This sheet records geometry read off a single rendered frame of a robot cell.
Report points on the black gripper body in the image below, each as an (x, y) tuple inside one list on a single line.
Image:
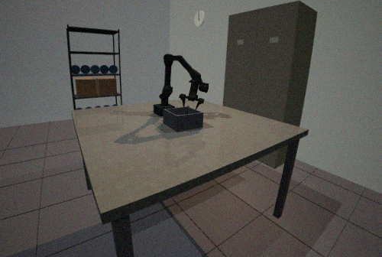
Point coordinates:
[(183, 96)]

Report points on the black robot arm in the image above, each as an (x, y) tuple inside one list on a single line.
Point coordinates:
[(195, 75)]

